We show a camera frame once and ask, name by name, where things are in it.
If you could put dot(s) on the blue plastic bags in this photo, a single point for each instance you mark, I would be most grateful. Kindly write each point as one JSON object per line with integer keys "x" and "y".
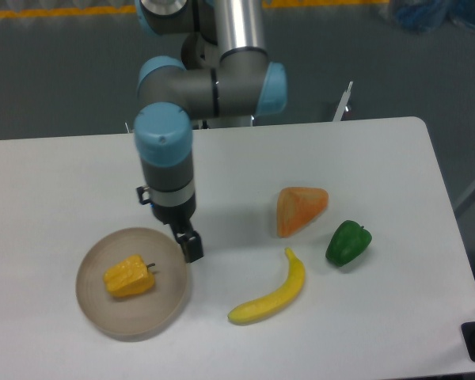
{"x": 426, "y": 16}

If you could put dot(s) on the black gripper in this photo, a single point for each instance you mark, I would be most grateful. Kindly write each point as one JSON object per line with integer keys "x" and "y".
{"x": 176, "y": 209}

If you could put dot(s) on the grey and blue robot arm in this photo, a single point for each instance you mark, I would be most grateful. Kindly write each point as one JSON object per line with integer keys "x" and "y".
{"x": 174, "y": 94}

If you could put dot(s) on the yellow toy banana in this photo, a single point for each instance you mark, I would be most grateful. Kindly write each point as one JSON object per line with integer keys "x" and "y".
{"x": 270, "y": 304}

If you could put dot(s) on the orange toy fruit wedge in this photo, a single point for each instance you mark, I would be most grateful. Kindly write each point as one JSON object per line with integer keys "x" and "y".
{"x": 297, "y": 207}

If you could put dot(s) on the beige round plate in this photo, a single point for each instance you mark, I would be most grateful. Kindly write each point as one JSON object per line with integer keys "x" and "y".
{"x": 136, "y": 317}

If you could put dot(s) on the yellow toy bell pepper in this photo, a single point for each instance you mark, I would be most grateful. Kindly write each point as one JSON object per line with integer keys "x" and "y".
{"x": 129, "y": 277}

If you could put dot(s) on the green toy bell pepper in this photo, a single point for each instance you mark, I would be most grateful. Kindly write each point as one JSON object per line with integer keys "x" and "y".
{"x": 348, "y": 241}

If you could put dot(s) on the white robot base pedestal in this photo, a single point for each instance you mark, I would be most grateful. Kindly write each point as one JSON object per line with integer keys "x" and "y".
{"x": 340, "y": 112}

